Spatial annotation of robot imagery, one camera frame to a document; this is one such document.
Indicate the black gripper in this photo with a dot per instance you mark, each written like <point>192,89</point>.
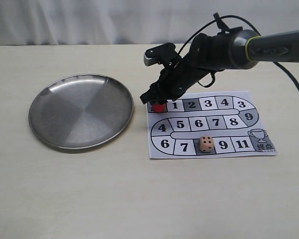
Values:
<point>207,54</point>

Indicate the red cylinder game piece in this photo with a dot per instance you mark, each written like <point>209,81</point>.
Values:
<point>158,108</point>

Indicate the wooden die with black pips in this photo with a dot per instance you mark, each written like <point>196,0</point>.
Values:
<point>206,144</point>

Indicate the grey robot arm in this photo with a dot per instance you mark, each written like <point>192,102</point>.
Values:
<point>237,50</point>

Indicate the paper number game board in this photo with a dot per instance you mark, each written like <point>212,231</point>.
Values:
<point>229,117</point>

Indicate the round stainless steel plate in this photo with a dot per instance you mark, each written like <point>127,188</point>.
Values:
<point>81,112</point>

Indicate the white curtain backdrop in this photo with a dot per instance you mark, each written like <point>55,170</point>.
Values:
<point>41,22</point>

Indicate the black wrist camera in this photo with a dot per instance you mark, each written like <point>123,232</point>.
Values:
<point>164,54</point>

